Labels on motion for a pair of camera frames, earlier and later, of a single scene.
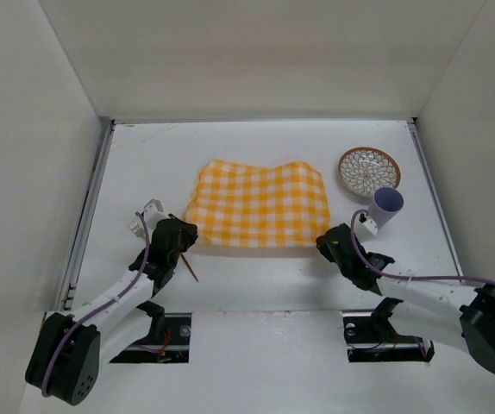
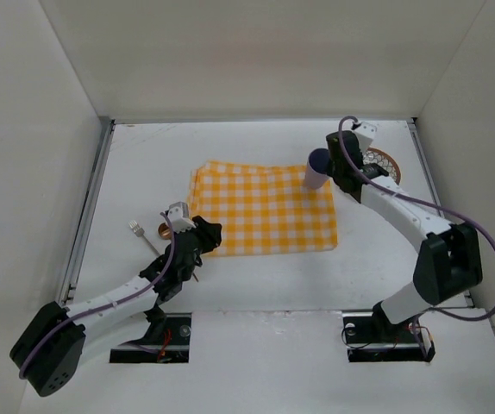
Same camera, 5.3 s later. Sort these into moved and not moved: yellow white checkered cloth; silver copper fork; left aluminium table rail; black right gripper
Moved: black right gripper; yellow white checkered cloth
Not moved: left aluminium table rail; silver copper fork
